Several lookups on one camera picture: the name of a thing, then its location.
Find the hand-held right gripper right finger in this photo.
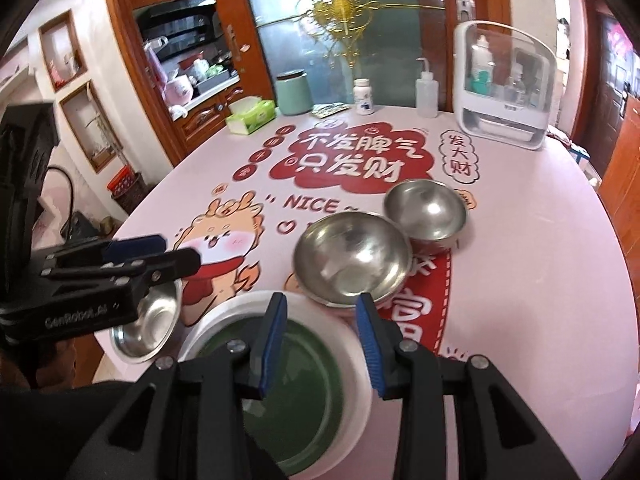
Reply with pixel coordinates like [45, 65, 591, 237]
[355, 292, 566, 480]

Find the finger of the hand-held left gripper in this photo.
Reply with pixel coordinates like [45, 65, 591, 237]
[42, 234, 167, 273]
[42, 249, 202, 291]

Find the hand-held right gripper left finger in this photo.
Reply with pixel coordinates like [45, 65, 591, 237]
[65, 291, 288, 480]

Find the large white plate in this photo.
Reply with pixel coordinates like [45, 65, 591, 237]
[177, 291, 373, 463]

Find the flat-rimmed steel bowl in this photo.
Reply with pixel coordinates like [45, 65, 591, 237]
[109, 277, 183, 365]

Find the green plate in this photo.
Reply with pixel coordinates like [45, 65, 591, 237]
[197, 320, 346, 465]

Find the large round steel bowl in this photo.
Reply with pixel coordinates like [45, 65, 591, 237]
[292, 211, 413, 308]

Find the small round steel bowl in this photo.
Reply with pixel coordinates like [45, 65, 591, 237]
[382, 178, 469, 253]

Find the red plastic basket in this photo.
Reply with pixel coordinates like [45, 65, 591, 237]
[107, 165, 143, 198]

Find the wooden kitchen cabinet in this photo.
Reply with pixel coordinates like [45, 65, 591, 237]
[102, 0, 261, 166]

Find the pink pot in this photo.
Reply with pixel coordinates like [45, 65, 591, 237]
[165, 74, 193, 106]

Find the green tissue box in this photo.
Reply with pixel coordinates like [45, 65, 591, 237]
[225, 99, 277, 135]

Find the mint green canister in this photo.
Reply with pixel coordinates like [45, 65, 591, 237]
[276, 69, 313, 116]

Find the white pill bottle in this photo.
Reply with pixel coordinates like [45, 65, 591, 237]
[353, 78, 375, 115]

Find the clear squeeze wash bottle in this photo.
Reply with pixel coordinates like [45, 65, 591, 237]
[415, 57, 440, 118]

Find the white countertop sterilizer cabinet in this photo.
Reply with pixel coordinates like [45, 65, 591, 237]
[452, 20, 557, 151]

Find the blue white box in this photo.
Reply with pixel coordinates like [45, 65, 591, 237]
[570, 142, 598, 166]

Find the clear plastic bottle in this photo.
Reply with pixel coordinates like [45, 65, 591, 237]
[502, 65, 528, 108]

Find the frosted glass door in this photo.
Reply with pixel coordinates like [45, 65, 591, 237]
[237, 0, 451, 111]

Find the wooden sideboard cabinet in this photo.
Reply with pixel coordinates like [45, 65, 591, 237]
[597, 110, 640, 261]

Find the white bottle green label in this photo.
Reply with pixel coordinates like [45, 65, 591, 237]
[470, 35, 493, 95]

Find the gold door ornament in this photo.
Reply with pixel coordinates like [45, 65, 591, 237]
[267, 0, 446, 68]

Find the dark entry door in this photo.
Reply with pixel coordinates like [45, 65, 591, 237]
[582, 0, 640, 171]

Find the black braided cable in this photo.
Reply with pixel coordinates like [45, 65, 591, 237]
[42, 165, 81, 241]

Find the wood-framed wall niche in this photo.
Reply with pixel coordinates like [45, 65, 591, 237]
[59, 80, 123, 173]
[39, 9, 88, 93]

